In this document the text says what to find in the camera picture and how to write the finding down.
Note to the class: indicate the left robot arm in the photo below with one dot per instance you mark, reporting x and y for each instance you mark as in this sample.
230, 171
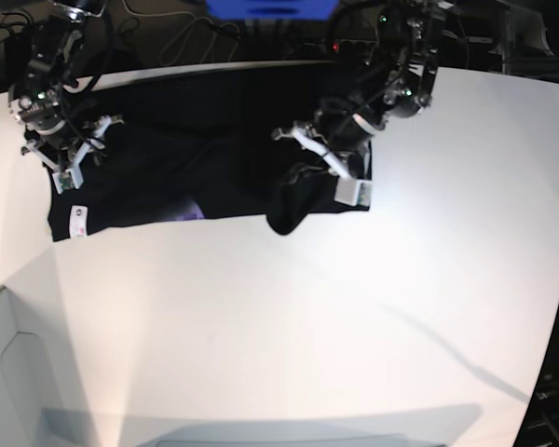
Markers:
394, 77

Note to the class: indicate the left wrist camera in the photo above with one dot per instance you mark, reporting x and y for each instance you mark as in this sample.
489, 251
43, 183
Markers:
353, 192

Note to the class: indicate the black power strip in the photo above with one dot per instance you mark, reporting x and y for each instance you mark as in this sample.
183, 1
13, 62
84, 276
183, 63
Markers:
354, 46

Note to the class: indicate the blue plastic box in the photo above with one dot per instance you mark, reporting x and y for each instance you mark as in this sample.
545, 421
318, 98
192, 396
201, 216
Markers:
272, 9

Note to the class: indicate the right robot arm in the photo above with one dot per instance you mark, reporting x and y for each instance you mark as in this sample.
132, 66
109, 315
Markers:
47, 100

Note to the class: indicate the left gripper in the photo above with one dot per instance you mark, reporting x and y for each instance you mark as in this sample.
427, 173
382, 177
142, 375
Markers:
340, 134

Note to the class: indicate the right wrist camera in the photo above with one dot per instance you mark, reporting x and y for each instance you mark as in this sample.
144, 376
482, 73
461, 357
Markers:
67, 180

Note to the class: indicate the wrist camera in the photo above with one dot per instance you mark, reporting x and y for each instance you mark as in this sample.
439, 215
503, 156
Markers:
353, 192
67, 180

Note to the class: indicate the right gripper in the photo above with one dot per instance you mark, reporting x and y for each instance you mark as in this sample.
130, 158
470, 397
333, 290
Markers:
66, 147

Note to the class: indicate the black T-shirt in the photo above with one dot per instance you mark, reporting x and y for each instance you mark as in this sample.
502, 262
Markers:
198, 146

